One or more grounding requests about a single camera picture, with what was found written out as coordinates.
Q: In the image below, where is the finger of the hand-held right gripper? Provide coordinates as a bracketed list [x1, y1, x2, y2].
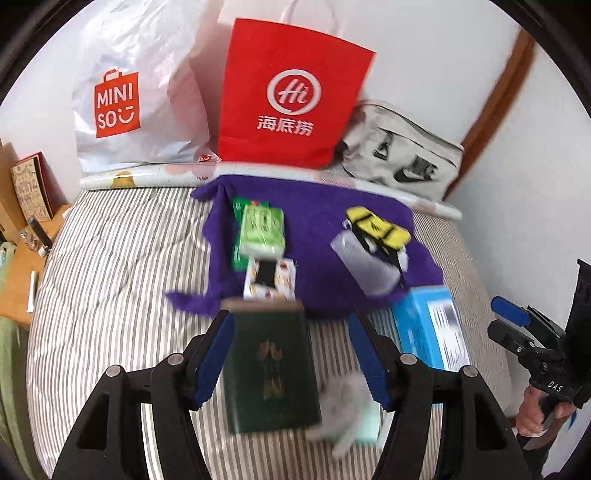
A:
[488, 320, 539, 357]
[490, 295, 568, 340]

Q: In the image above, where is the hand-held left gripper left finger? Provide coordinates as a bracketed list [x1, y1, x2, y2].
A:
[51, 309, 237, 480]

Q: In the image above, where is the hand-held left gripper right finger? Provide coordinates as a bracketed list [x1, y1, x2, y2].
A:
[347, 311, 532, 480]

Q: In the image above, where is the dark green booklet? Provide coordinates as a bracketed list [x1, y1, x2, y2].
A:
[221, 298, 322, 435]

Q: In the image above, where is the green snack packet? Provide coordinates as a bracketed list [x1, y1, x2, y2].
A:
[231, 198, 271, 273]

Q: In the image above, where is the person's right hand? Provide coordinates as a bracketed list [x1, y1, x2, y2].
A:
[515, 387, 578, 438]

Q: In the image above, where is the mint green pad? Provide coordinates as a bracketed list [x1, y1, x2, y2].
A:
[355, 401, 382, 446]

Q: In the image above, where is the blue cardboard box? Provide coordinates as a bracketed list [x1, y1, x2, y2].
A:
[392, 285, 472, 372]

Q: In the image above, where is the clear plastic pouch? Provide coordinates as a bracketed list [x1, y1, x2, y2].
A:
[330, 226, 402, 297]

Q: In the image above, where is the white red small box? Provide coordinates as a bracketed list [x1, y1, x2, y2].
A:
[243, 257, 297, 303]

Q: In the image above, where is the striped mattress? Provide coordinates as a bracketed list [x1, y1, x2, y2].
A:
[25, 187, 514, 480]

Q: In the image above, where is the yellow black toy car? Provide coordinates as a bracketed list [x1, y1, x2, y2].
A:
[345, 207, 411, 273]

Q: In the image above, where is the green tissue pack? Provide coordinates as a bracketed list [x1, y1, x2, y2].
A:
[235, 204, 286, 259]

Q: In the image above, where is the purple towel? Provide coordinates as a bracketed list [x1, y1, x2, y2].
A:
[165, 174, 445, 320]

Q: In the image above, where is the grey fabric bag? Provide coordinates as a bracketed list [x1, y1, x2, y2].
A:
[339, 100, 465, 202]

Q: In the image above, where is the plastic-wrapped paper roll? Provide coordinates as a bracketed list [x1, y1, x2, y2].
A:
[79, 161, 463, 221]

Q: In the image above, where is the small red white wrapper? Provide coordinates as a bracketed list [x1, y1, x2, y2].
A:
[196, 150, 223, 179]

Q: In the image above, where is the wooden side table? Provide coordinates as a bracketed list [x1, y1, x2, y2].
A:
[0, 138, 72, 329]

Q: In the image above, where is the black tube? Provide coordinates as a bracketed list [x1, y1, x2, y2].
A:
[28, 217, 52, 257]

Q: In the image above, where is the brown patterned box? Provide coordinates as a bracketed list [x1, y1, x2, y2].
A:
[10, 152, 56, 222]

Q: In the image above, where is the red paper bag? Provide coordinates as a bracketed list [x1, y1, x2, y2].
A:
[217, 0, 376, 169]

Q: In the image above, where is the white plastic shopping bag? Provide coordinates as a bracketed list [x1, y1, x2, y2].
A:
[71, 0, 223, 174]

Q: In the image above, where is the wooden door frame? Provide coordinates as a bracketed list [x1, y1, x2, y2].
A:
[445, 30, 536, 200]

